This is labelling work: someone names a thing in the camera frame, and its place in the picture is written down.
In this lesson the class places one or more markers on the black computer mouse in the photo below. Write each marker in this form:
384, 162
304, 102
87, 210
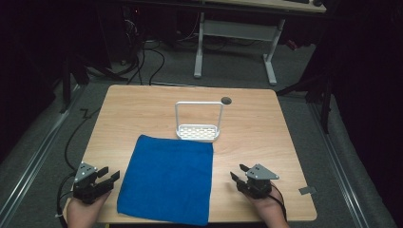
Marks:
317, 3

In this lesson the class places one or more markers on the person's left hand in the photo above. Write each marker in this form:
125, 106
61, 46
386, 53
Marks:
83, 213

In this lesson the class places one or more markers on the grey tape piece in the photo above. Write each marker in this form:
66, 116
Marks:
307, 190

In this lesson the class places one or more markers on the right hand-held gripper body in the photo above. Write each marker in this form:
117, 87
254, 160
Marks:
259, 177

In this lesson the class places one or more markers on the blue towel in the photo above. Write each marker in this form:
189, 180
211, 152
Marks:
168, 180

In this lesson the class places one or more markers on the metal floor rail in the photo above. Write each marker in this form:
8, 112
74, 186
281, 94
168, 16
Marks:
339, 164
38, 152

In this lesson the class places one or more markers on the dark round table grommet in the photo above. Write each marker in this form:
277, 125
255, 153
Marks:
226, 100

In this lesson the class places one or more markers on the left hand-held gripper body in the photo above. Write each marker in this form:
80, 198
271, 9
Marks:
85, 177

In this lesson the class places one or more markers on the white-legged wooden desk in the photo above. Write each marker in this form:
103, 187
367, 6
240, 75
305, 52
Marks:
240, 30

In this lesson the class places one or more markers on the black metal stand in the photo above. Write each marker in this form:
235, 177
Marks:
325, 101
66, 85

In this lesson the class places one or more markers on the person's right hand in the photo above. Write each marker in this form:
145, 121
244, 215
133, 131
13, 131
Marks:
269, 210

